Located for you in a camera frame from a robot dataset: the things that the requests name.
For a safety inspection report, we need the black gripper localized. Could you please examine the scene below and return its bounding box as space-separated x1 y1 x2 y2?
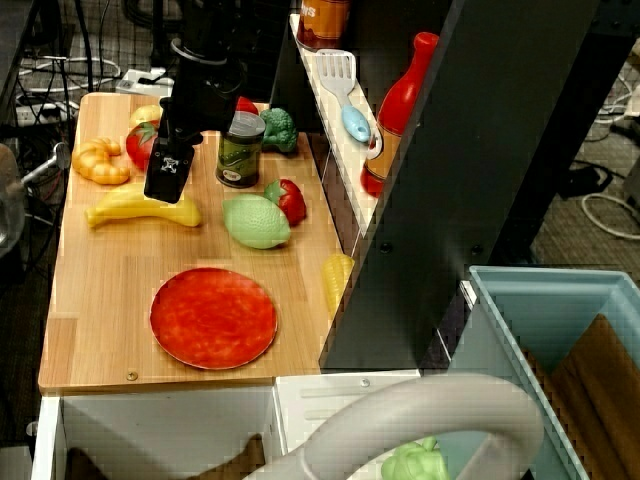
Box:
143 84 240 205

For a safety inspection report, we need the yellow toy banana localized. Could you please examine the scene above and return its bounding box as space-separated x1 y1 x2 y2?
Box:
84 181 204 230

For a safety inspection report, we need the red round plate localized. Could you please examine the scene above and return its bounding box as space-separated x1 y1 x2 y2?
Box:
149 266 279 372

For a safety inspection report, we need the red toy tomato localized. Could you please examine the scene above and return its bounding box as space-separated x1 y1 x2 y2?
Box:
125 119 162 173

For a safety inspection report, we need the pale yellow toy potato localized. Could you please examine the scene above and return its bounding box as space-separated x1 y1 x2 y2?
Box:
128 103 164 129

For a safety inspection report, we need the orange toy croissant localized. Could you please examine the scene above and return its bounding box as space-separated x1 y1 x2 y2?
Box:
71 136 133 187

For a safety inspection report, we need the green pickle toy can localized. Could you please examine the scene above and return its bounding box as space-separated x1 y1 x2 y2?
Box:
214 110 267 190

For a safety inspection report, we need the white power strip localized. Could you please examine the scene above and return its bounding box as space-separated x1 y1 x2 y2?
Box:
13 101 77 127
114 66 177 98

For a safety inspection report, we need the green toy lime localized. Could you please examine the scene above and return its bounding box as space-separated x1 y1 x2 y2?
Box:
221 193 293 251

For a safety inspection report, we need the green toy broccoli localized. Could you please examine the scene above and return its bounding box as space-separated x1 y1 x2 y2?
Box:
258 106 300 154

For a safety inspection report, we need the red toy strawberry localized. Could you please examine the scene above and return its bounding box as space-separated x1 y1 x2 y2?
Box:
262 177 308 228

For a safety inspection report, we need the yellow toy corn cob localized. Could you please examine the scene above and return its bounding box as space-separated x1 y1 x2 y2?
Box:
320 252 356 315

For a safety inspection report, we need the orange toy can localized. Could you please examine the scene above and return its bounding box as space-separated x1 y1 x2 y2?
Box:
295 0 352 53

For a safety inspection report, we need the red toy ketchup bottle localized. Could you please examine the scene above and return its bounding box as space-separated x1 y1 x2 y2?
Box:
359 31 441 199

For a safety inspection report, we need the white toy kitchen cabinet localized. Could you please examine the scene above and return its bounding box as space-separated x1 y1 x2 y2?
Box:
30 368 452 480

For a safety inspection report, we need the black toy kitchen panel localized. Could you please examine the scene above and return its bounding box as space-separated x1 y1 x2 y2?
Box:
318 0 602 374

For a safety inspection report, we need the grey curved toy faucet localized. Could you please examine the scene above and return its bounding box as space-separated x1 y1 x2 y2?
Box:
243 371 547 480

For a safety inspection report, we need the light green toy vegetable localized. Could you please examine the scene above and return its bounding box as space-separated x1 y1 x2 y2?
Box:
380 435 450 480

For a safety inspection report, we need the light blue plastic bin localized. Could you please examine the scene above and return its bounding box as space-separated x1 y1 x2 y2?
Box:
446 264 640 480

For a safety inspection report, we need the silver metal clamp handle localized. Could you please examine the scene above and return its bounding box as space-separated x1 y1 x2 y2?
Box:
18 141 72 187

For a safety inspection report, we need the white wall shelf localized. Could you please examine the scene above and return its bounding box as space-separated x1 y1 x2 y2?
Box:
288 13 387 239

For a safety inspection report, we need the white spatula with blue handle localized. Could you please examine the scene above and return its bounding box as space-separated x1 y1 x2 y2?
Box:
314 48 373 144

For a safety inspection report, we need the black metal frame post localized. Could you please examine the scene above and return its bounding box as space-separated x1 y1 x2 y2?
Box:
487 0 640 267

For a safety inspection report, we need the white coiled cable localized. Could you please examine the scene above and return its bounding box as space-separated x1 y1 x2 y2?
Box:
581 191 640 237

